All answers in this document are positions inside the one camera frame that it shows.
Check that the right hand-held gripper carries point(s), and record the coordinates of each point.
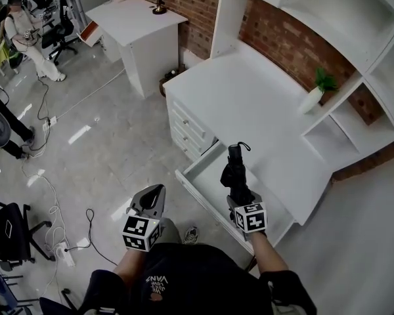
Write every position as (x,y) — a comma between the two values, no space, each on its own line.
(251,218)

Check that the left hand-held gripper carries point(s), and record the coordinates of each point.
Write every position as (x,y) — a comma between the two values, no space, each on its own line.
(140,233)

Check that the black umbrella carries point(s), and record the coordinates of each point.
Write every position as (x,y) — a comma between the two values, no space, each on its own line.
(236,176)

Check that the white drawer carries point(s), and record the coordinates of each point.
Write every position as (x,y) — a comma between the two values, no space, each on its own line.
(210,179)

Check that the person's right forearm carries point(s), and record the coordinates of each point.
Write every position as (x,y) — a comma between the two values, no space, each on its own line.
(269,254)

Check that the person's left forearm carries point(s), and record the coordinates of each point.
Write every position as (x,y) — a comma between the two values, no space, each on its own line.
(128,267)

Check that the white box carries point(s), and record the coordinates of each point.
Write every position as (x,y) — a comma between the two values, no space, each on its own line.
(89,34)

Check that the small white side desk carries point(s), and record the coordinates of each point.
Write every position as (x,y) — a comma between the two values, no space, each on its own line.
(134,18)

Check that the person's grey shoe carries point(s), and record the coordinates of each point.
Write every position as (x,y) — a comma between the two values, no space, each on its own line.
(190,235)

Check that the person's black shirt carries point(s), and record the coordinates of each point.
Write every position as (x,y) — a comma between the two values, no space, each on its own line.
(200,281)

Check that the white power strip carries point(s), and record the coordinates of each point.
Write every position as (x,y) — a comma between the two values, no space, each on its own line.
(65,254)
(51,122)

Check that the white vase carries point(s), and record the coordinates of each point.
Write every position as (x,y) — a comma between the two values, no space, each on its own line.
(310,102)

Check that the brown bag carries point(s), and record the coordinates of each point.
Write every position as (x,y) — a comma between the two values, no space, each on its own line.
(169,77)

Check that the green plant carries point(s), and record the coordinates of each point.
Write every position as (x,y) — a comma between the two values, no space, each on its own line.
(326,81)

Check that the black office chair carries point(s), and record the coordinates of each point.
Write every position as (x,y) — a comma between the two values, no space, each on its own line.
(6,235)
(59,34)

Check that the white hutch shelf unit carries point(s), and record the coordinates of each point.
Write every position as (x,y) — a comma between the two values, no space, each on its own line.
(331,12)

